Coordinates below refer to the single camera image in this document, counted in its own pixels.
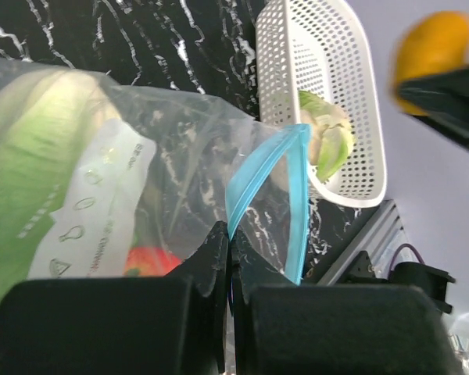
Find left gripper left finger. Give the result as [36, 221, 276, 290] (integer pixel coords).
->
[0, 222, 229, 374]

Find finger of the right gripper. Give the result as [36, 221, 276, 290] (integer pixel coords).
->
[398, 66, 469, 151]

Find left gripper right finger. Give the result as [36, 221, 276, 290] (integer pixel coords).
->
[230, 231, 462, 374]

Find fake orange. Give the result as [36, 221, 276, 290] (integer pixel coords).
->
[390, 10, 469, 116]

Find fake white cauliflower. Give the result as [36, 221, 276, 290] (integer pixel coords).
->
[290, 90, 355, 185]

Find clear zip top bag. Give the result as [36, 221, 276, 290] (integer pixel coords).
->
[0, 58, 310, 284]

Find fake red apple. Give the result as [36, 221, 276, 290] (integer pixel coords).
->
[124, 247, 181, 277]

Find fake green lettuce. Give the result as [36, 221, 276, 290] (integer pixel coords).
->
[0, 69, 120, 301]

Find white oval basket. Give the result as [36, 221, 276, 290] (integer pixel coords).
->
[256, 1, 387, 209]

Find black marble pattern mat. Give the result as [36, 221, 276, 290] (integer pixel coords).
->
[0, 0, 360, 282]

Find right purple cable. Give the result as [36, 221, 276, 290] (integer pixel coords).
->
[388, 243, 427, 270]

